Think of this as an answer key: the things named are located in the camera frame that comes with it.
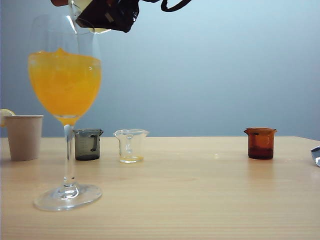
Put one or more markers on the wine glass with orange juice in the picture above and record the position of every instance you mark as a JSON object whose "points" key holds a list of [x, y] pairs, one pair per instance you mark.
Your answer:
{"points": [[65, 87]]}

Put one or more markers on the yellow lemon slice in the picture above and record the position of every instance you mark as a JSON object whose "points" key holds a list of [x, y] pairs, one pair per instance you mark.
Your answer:
{"points": [[5, 113]]}

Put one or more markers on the silver metal scoop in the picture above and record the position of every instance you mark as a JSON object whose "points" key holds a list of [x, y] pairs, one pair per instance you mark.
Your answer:
{"points": [[315, 156]]}

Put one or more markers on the beige paper cup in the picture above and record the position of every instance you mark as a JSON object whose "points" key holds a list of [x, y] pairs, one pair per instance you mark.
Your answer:
{"points": [[23, 140]]}

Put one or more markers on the clear glass measuring cup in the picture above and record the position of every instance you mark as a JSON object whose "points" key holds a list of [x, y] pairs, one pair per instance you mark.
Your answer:
{"points": [[122, 147]]}

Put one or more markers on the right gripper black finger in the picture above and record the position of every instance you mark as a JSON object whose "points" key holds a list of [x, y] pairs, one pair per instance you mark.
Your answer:
{"points": [[112, 15]]}

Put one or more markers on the smoky grey measuring cup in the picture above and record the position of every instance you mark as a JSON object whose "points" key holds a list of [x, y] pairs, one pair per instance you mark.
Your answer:
{"points": [[86, 150]]}

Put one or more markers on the amber measuring cup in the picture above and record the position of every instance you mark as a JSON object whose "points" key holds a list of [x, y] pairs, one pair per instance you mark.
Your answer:
{"points": [[260, 147]]}

